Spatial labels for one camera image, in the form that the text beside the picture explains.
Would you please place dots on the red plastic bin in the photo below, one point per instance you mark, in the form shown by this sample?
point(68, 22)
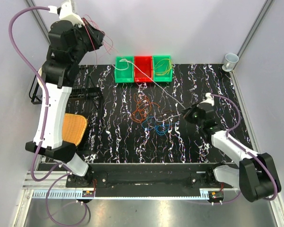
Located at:
point(143, 70)

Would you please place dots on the right green plastic bin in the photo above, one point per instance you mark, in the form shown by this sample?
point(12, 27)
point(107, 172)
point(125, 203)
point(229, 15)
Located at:
point(162, 68)

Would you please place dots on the green plastic bin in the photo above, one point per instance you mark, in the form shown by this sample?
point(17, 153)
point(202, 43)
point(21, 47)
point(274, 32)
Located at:
point(124, 72)
point(162, 68)

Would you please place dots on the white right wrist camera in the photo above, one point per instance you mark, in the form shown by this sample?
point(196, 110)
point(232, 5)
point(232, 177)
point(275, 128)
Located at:
point(208, 98)

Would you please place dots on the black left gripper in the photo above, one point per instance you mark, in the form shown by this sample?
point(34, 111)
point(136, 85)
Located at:
point(96, 35)

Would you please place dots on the black wire dish rack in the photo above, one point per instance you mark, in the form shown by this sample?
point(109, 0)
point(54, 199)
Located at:
point(85, 99)

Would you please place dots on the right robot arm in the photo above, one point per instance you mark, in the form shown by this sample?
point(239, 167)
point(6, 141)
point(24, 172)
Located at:
point(256, 176)

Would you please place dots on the white mug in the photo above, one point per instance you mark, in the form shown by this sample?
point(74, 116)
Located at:
point(230, 61)

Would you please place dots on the white bowl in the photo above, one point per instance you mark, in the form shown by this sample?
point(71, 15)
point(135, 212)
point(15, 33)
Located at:
point(39, 78)

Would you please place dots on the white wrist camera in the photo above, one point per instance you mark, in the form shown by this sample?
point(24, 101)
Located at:
point(68, 12)
point(208, 98)

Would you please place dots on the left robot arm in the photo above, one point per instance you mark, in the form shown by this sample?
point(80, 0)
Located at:
point(69, 43)

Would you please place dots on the left green plastic bin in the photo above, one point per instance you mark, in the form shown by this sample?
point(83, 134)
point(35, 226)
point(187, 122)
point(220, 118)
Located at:
point(124, 72)

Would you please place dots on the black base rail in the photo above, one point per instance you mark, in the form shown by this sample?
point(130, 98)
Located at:
point(148, 180)

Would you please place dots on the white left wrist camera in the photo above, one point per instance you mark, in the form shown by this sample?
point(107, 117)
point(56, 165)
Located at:
point(68, 12)

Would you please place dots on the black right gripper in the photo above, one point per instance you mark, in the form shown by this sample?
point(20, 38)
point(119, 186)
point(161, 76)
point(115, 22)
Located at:
point(187, 112)

